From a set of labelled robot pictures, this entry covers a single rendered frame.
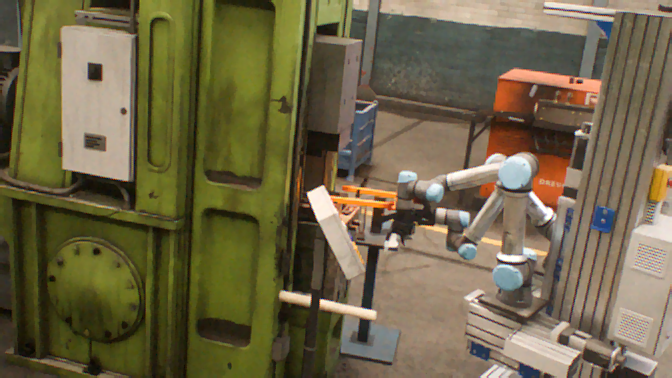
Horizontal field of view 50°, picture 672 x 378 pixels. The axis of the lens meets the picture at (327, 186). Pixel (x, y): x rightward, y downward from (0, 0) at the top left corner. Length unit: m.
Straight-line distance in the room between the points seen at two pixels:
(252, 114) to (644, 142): 1.58
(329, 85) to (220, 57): 0.49
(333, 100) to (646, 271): 1.46
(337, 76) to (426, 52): 8.03
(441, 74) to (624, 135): 8.29
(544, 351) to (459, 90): 8.37
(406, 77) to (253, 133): 8.28
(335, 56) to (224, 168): 0.70
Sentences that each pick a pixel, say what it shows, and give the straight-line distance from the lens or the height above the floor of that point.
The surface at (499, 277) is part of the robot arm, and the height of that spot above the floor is 0.98.
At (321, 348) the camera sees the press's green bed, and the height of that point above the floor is 0.27.
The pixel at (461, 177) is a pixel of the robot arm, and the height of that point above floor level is 1.30.
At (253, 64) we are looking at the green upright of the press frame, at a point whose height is 1.66.
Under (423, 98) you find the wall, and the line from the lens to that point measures 11.26.
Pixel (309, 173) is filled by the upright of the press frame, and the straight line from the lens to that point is 3.73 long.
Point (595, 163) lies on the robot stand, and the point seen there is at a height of 1.44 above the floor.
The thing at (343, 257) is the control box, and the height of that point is 1.02.
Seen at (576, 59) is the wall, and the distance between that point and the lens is 10.78.
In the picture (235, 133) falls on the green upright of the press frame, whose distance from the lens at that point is 3.16.
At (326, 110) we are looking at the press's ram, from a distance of 3.21.
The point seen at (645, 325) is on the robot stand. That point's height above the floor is 0.88.
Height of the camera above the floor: 2.09
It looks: 17 degrees down
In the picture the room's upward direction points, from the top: 6 degrees clockwise
